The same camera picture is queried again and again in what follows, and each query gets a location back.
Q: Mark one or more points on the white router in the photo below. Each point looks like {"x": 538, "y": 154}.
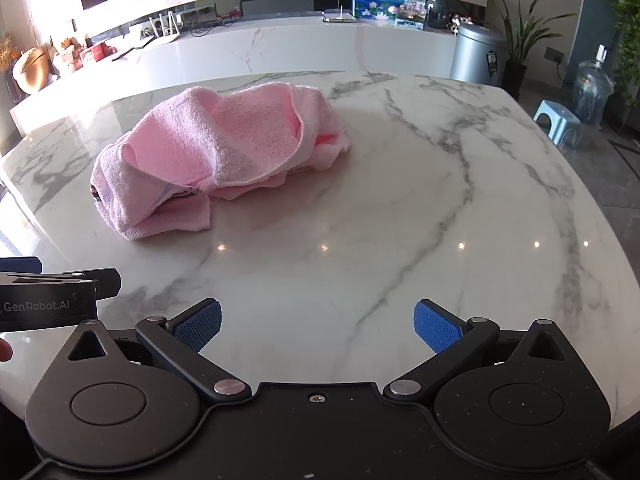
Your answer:
{"x": 167, "y": 27}

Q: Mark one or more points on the potted plant with long leaves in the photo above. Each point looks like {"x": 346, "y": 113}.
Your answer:
{"x": 515, "y": 77}

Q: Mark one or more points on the flat white set-top box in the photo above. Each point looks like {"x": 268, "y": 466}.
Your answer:
{"x": 339, "y": 16}

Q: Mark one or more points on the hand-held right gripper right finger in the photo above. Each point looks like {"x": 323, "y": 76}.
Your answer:
{"x": 436, "y": 329}

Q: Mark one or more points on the silver trash bin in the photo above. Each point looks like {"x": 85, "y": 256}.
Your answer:
{"x": 477, "y": 55}

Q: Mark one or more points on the blue plastic stool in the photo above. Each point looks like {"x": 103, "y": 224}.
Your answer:
{"x": 557, "y": 117}

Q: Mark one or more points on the plush toys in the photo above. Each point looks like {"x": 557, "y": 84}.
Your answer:
{"x": 67, "y": 57}

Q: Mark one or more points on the power strip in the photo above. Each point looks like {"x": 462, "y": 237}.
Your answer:
{"x": 199, "y": 13}

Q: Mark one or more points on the pink towel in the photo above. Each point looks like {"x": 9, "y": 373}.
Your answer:
{"x": 225, "y": 135}

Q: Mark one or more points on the person's left hand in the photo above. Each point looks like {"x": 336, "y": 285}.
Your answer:
{"x": 5, "y": 351}

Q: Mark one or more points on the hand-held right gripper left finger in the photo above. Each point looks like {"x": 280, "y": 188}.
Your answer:
{"x": 197, "y": 327}

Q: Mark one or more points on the dried flower bunch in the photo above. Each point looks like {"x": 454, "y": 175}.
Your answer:
{"x": 7, "y": 52}

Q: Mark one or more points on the leafy green plant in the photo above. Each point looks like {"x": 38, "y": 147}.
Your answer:
{"x": 627, "y": 5}

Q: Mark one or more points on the red box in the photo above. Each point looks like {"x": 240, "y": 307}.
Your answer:
{"x": 97, "y": 54}

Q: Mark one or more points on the clear water jug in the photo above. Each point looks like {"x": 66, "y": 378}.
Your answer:
{"x": 592, "y": 90}

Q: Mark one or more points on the dark vase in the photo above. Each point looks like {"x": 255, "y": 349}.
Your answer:
{"x": 437, "y": 14}

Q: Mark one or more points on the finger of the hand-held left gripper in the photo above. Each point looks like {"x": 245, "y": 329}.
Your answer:
{"x": 105, "y": 282}
{"x": 20, "y": 264}

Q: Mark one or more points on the wall outlet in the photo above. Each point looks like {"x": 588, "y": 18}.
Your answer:
{"x": 555, "y": 55}

